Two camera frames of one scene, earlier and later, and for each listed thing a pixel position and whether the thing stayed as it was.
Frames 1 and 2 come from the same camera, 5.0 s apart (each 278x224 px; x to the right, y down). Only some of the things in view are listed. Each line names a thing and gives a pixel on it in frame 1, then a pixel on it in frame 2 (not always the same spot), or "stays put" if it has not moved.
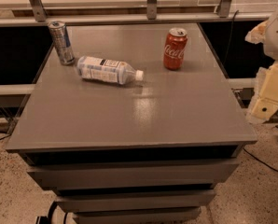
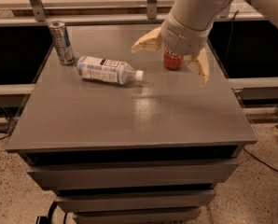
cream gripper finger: [257, 35] → [151, 40]
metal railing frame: [36, 16] stays put
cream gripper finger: [271, 89] → [200, 63]
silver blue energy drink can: [62, 42] stays put
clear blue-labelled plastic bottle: [107, 70] stays put
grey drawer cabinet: [151, 151] stays put
